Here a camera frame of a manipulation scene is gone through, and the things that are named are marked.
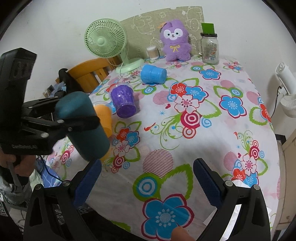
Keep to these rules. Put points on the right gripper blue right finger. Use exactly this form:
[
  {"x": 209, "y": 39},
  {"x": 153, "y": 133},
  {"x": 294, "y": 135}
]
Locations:
[{"x": 210, "y": 181}]

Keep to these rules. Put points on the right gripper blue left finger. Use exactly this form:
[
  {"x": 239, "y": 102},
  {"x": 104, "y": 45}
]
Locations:
[{"x": 84, "y": 181}]

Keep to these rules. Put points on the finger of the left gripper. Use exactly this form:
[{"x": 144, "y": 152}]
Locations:
[
  {"x": 41, "y": 102},
  {"x": 80, "y": 124}
]

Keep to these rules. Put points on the dark teal cup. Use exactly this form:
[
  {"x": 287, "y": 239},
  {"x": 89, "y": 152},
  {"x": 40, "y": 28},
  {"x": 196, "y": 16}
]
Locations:
[{"x": 93, "y": 144}]

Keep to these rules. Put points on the orange cup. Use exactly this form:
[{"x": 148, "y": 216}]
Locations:
[{"x": 104, "y": 113}]

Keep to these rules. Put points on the purple cup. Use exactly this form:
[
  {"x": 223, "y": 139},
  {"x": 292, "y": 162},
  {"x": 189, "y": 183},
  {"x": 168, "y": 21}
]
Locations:
[{"x": 123, "y": 100}]

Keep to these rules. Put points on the blue cup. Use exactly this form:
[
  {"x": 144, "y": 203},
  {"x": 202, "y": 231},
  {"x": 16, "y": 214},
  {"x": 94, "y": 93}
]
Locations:
[{"x": 150, "y": 74}]

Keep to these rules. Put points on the left hand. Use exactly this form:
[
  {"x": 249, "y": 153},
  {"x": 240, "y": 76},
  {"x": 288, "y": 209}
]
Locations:
[{"x": 25, "y": 168}]

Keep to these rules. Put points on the right hand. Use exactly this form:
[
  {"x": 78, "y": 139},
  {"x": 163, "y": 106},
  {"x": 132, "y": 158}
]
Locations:
[{"x": 180, "y": 234}]

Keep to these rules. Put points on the white crumpled tissue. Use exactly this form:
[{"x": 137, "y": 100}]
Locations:
[{"x": 239, "y": 183}]

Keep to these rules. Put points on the black bag on chair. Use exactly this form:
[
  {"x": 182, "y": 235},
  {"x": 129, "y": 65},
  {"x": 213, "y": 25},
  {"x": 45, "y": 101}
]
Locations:
[{"x": 66, "y": 83}]

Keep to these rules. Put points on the orange wooden chair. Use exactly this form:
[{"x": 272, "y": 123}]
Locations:
[{"x": 91, "y": 73}]

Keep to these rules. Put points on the floral tablecloth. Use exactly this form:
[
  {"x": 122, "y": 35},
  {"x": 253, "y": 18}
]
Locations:
[{"x": 214, "y": 112}]

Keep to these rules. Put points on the green desk fan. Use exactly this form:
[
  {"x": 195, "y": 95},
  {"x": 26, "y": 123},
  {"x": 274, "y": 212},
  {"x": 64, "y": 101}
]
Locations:
[{"x": 106, "y": 38}]

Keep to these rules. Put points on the cotton swab container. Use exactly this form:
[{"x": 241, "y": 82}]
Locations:
[{"x": 153, "y": 52}]

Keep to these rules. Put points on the white clip fan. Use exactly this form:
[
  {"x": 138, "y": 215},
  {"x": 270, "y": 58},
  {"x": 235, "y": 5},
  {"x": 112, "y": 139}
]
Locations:
[{"x": 286, "y": 91}]

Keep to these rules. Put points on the purple plush toy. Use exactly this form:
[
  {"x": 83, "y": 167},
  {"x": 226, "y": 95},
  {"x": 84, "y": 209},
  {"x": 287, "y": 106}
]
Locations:
[{"x": 175, "y": 39}]

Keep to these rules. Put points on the glass jar mug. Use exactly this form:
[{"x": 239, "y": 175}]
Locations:
[{"x": 209, "y": 48}]

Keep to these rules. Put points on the green card in jar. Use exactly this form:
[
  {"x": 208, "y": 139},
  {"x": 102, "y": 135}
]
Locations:
[{"x": 208, "y": 28}]

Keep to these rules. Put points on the wall socket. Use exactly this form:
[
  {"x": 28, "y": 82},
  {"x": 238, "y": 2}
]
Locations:
[{"x": 50, "y": 89}]

